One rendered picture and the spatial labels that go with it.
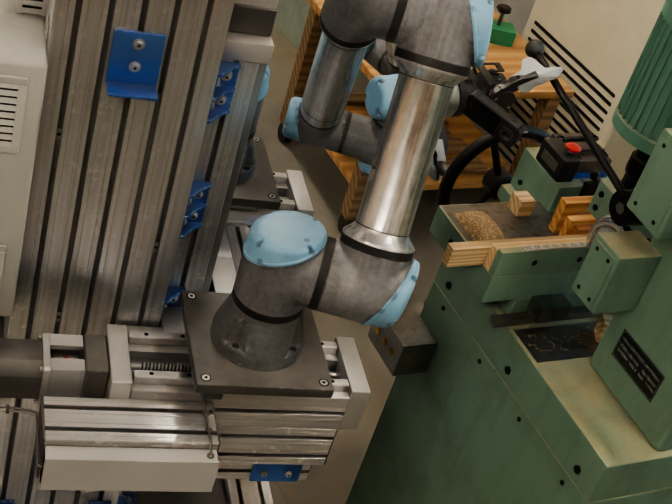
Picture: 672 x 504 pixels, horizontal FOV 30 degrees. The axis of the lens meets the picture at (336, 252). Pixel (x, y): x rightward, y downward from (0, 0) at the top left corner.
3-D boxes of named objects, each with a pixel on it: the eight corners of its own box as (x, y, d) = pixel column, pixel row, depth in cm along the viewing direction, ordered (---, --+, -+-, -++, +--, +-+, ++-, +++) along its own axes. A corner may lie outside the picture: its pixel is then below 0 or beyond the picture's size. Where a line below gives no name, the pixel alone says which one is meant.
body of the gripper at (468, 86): (503, 61, 225) (446, 60, 219) (524, 93, 220) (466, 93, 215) (486, 92, 230) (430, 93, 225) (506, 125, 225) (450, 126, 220)
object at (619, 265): (611, 283, 216) (639, 229, 209) (634, 310, 212) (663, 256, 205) (568, 287, 212) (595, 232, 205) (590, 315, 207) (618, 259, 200)
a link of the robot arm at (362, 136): (340, 147, 227) (356, 96, 220) (399, 164, 227) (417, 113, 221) (335, 170, 220) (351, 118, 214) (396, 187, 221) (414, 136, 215)
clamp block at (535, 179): (566, 181, 259) (582, 145, 254) (601, 221, 250) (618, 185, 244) (507, 183, 252) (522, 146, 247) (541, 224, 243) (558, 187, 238)
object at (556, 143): (579, 148, 252) (589, 125, 249) (609, 180, 245) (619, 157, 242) (526, 149, 246) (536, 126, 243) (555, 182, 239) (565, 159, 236)
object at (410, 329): (400, 330, 259) (411, 301, 255) (426, 372, 251) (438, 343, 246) (364, 334, 255) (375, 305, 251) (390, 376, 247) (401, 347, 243)
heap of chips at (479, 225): (484, 211, 235) (487, 203, 234) (510, 245, 229) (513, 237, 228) (452, 213, 232) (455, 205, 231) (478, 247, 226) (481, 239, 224)
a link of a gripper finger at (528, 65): (548, 41, 223) (501, 64, 223) (563, 63, 219) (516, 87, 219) (551, 52, 225) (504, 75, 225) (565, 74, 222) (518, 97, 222)
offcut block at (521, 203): (520, 204, 241) (527, 190, 239) (530, 215, 239) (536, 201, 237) (506, 205, 239) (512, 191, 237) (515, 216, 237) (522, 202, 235)
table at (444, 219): (645, 188, 271) (657, 166, 268) (730, 280, 251) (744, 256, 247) (405, 199, 243) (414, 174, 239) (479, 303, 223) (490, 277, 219)
